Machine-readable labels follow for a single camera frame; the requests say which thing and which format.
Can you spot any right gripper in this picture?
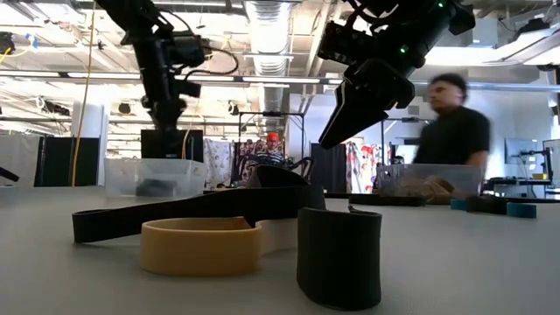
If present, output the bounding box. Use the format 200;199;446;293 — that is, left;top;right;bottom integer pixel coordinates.
318;58;417;151

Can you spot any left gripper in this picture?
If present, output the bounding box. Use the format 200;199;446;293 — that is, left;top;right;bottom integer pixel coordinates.
140;77;203;135

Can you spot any long black rubber band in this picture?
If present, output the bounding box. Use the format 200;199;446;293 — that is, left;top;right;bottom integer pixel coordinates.
72;164;327;244

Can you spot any short wide black rubber band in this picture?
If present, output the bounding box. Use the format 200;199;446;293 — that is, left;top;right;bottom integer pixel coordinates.
296;205;383;312

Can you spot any black monitor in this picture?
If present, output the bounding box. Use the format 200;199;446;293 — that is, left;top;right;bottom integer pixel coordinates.
140;129;205;161

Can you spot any colourful patterned cloth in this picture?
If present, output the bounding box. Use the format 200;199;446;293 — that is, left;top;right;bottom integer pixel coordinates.
345;142;394;193

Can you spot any black curtain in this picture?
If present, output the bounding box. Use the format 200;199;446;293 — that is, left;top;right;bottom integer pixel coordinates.
309;143;347;193

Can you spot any black and white cloth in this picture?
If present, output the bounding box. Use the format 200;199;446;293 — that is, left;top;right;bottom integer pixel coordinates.
203;138;236;185

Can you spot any clear plastic bin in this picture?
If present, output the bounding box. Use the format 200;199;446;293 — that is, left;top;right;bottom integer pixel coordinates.
104;157;209;200

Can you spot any grey mesh basket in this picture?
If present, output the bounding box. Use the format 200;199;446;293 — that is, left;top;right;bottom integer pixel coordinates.
375;164;482;200

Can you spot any black clothes rack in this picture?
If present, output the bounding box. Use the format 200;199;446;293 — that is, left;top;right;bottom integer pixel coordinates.
238;112;306;170

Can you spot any red patterned cloth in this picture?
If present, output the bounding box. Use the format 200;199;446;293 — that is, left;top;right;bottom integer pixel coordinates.
235;139;290;170

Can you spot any long ceiling light bar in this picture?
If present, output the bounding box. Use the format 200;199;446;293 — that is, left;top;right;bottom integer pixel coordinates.
0;69;351;88

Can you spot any black partition panel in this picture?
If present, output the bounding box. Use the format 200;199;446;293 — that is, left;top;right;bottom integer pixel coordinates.
34;136;101;188

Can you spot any yellow cable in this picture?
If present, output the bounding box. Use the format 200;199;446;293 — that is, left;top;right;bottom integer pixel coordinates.
71;0;98;188
181;122;196;161

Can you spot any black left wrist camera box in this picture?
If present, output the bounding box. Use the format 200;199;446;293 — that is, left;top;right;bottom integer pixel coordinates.
168;33;207;67

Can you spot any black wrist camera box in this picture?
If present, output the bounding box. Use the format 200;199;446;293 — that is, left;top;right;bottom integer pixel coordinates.
168;33;207;67
317;20;378;67

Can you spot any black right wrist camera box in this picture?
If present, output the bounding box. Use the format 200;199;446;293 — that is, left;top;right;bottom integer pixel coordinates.
317;20;378;67

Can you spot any silver air duct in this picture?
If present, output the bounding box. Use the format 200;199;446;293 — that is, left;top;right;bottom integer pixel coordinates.
242;0;293;139

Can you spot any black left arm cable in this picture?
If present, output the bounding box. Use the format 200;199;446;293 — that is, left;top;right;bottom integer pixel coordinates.
0;165;21;183

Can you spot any black aluminium table frame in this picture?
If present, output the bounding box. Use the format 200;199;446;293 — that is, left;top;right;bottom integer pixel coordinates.
203;187;560;206

